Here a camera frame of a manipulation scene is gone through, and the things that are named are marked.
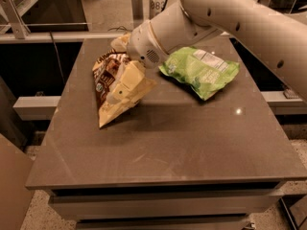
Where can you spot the left metal rail bracket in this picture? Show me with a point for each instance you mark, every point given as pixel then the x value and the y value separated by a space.
pixel 19 29

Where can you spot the green chip bag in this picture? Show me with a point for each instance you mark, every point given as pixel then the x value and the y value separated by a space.
pixel 205 73

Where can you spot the grey side beam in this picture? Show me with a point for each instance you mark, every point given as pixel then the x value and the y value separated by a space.
pixel 37 108

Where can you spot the brown and cream chip bag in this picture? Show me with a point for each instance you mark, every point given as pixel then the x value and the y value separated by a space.
pixel 106 71

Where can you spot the middle metal rail bracket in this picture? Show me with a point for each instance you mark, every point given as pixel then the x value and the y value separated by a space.
pixel 137 12

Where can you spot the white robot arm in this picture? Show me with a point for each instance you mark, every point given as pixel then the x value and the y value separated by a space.
pixel 277 40

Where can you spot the horizontal metal rail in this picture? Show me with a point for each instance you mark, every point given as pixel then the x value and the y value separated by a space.
pixel 57 37

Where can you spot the brown panel at left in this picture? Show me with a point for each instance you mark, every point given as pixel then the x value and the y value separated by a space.
pixel 15 199

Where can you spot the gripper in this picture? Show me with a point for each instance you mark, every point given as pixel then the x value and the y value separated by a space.
pixel 142 44

